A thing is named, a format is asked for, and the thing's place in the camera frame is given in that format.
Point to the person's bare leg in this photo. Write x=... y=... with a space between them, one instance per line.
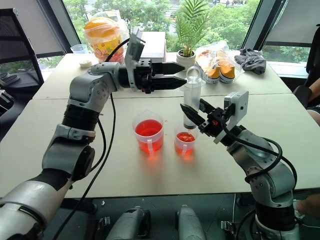
x=315 y=87

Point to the small cup with red liquid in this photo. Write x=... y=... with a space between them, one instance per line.
x=185 y=143

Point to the small white round object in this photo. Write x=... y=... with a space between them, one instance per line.
x=85 y=63

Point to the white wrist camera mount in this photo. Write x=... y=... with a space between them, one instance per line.
x=238 y=105
x=133 y=50

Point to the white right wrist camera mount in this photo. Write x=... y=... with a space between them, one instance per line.
x=238 y=105

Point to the clear plastic bag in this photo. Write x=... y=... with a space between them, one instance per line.
x=212 y=52

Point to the orange and white sneaker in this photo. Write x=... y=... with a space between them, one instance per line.
x=227 y=72
x=213 y=73

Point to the grey crumpled cloth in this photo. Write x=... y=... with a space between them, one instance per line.
x=251 y=61

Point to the large cup with red liquid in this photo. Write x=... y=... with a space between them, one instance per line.
x=148 y=135

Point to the grey rounded robot leg housing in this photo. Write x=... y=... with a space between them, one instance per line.
x=130 y=225
x=190 y=223

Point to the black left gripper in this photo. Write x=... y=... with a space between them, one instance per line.
x=143 y=75

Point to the clear plastic graduated cylinder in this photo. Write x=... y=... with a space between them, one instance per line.
x=192 y=92

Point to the small empty clear cup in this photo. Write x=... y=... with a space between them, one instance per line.
x=79 y=49

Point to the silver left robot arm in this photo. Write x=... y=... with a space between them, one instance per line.
x=82 y=87

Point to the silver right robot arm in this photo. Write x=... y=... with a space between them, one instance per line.
x=270 y=172

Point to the green potted plant white pot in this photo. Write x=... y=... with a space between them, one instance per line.
x=186 y=56

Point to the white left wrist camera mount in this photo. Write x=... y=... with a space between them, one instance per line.
x=133 y=50

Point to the black chair armrest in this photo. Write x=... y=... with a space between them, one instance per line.
x=302 y=93

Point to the white box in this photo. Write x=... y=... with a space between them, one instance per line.
x=155 y=47

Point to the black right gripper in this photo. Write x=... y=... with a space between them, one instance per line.
x=213 y=122

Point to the orange-lidded snack jar in bag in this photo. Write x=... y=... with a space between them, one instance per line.
x=105 y=40

